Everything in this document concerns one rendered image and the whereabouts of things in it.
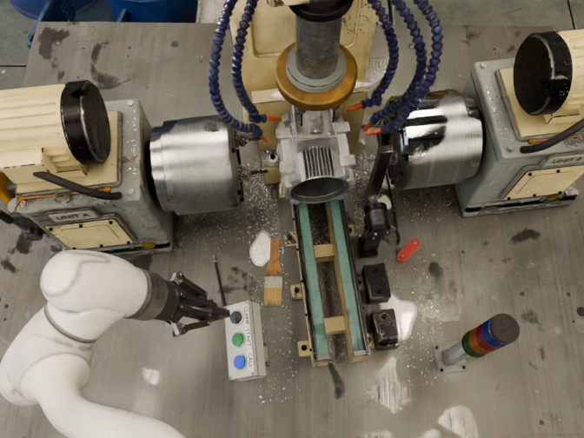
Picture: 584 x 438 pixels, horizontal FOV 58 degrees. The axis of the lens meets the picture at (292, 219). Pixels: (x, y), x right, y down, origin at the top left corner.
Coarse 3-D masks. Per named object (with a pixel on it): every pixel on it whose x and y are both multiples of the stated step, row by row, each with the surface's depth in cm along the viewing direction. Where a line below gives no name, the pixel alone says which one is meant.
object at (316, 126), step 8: (296, 112) 137; (312, 112) 137; (320, 112) 137; (328, 112) 137; (296, 120) 136; (304, 120) 136; (312, 120) 134; (320, 120) 134; (328, 120) 136; (296, 128) 135; (304, 128) 135; (312, 128) 133; (320, 128) 133; (328, 128) 135; (296, 136) 130; (304, 136) 134; (312, 136) 134; (320, 136) 134; (328, 136) 130; (336, 136) 130; (296, 144) 132; (304, 144) 132; (312, 144) 133; (320, 144) 133; (328, 144) 134; (296, 152) 136
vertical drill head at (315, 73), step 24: (312, 0) 91; (336, 0) 92; (312, 24) 97; (336, 24) 98; (288, 48) 117; (312, 48) 103; (336, 48) 105; (288, 72) 113; (312, 72) 109; (336, 72) 112; (288, 96) 113; (312, 96) 112; (336, 96) 112
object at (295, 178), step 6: (288, 114) 139; (336, 114) 140; (282, 120) 140; (288, 120) 139; (342, 168) 133; (294, 174) 133; (300, 174) 134; (342, 174) 132; (348, 174) 134; (294, 180) 132; (300, 180) 133; (336, 198) 145; (342, 198) 145
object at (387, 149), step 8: (384, 152) 117; (392, 152) 117; (376, 160) 121; (384, 160) 120; (376, 168) 123; (384, 168) 123; (376, 176) 127; (384, 176) 128; (368, 184) 134; (376, 184) 131; (368, 192) 135; (376, 192) 136; (368, 200) 140
